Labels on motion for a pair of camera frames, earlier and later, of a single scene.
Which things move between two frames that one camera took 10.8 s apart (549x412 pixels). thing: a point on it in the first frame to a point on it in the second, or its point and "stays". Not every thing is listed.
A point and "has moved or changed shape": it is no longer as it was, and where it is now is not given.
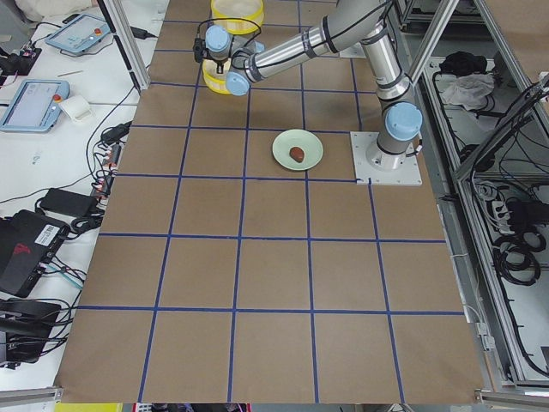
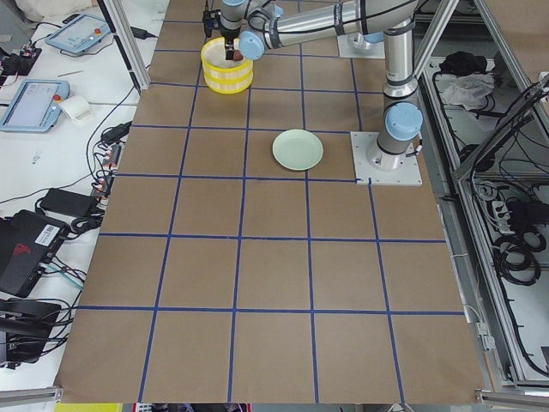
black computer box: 27,241 stays
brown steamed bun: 297,154 has moved or changed shape
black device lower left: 24,327 stays
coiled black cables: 516,256 stays
